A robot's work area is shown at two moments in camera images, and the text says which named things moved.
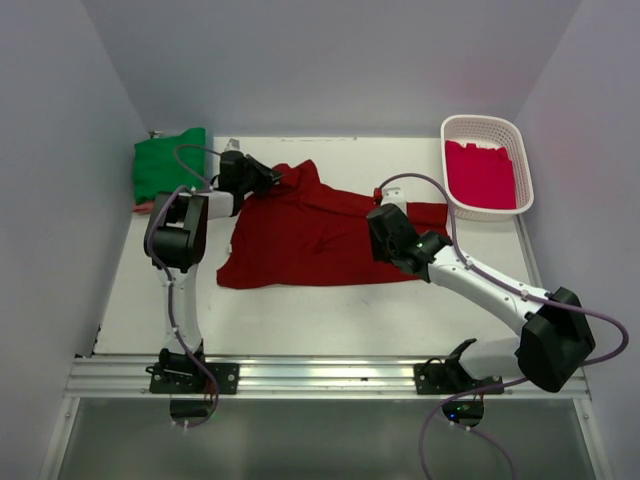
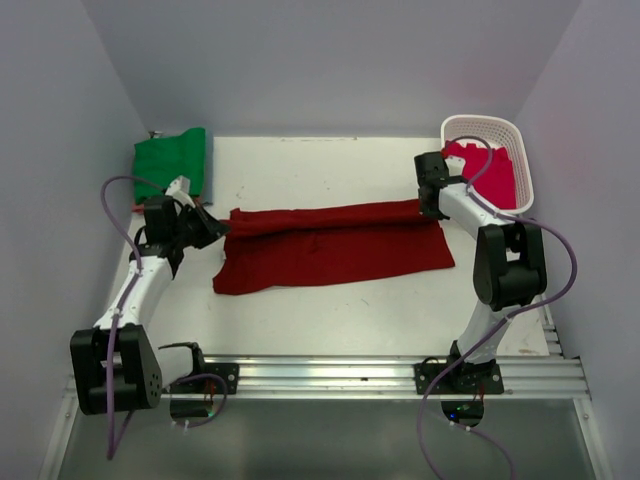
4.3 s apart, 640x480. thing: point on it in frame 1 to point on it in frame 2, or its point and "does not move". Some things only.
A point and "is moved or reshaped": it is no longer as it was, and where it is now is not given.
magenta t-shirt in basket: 479,177 does not move
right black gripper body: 381,250 to 427,210
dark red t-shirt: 293,234 is moved or reshaped
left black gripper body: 255,179 to 192,228
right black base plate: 440,378 does not move
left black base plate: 225,375 does not move
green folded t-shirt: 156,170 does not move
